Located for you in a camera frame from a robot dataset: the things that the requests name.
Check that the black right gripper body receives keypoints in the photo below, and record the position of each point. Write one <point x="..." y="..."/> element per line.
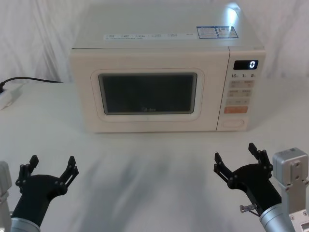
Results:
<point x="258" y="186"/>

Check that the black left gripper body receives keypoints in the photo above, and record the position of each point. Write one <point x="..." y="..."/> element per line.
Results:
<point x="33" y="198"/>

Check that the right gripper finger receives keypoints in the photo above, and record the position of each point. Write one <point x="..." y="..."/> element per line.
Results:
<point x="218" y="157"/>
<point x="252" y="147"/>

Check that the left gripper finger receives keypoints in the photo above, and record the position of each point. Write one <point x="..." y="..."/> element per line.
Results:
<point x="33" y="160"/>
<point x="71" y="161"/>

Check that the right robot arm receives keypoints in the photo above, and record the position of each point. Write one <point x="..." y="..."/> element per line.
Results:
<point x="294" y="174"/>

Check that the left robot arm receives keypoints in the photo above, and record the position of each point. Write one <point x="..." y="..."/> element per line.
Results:
<point x="3" y="183"/>

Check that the oven control panel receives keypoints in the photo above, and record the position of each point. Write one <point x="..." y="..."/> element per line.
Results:
<point x="239" y="96"/>

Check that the white power strip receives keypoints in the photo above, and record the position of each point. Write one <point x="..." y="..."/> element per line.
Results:
<point x="12" y="96"/>

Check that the white table cloth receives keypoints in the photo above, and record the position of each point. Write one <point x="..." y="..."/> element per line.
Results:
<point x="144" y="169"/>

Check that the cream microwave oven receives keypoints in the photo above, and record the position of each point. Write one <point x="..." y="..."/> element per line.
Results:
<point x="149" y="60"/>

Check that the white curtain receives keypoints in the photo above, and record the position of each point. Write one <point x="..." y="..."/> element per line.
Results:
<point x="36" y="36"/>

